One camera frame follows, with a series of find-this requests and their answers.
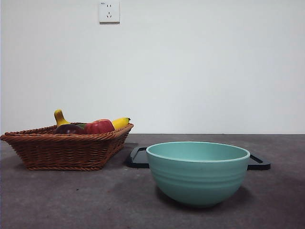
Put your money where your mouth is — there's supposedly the teal ribbed bowl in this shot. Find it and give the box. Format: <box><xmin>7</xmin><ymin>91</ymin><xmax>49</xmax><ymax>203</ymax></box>
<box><xmin>145</xmin><ymin>141</ymin><xmax>251</xmax><ymax>208</ymax></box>

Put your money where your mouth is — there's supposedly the dark purple plum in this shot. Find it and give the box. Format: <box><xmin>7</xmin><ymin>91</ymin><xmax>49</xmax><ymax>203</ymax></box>
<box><xmin>52</xmin><ymin>124</ymin><xmax>84</xmax><ymax>135</ymax></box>

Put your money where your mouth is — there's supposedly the black rectangular tray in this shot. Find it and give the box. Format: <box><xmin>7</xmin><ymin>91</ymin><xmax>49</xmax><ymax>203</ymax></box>
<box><xmin>125</xmin><ymin>146</ymin><xmax>272</xmax><ymax>170</ymax></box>

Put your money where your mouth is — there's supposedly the red apple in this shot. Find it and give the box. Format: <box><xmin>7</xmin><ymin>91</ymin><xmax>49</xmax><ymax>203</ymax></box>
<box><xmin>83</xmin><ymin>118</ymin><xmax>115</xmax><ymax>135</ymax></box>

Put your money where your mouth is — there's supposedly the yellow banana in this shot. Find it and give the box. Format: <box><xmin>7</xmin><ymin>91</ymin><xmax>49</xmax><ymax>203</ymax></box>
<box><xmin>54</xmin><ymin>109</ymin><xmax>132</xmax><ymax>131</ymax></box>

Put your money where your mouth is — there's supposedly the brown wicker basket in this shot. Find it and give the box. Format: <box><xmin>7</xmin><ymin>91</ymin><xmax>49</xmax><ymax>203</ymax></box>
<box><xmin>0</xmin><ymin>123</ymin><xmax>134</xmax><ymax>171</ymax></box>

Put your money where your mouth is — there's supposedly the white wall power socket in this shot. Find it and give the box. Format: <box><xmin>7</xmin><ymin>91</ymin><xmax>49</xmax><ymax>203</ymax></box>
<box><xmin>99</xmin><ymin>0</ymin><xmax>121</xmax><ymax>25</ymax></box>

